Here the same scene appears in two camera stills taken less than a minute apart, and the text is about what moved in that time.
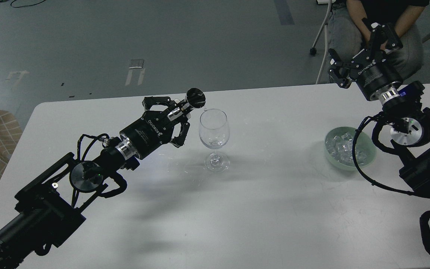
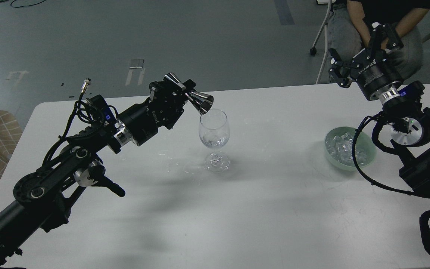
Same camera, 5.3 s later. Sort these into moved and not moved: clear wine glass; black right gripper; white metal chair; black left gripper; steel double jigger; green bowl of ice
Moved: steel double jigger; black left gripper
Not moved: clear wine glass; green bowl of ice; black right gripper; white metal chair
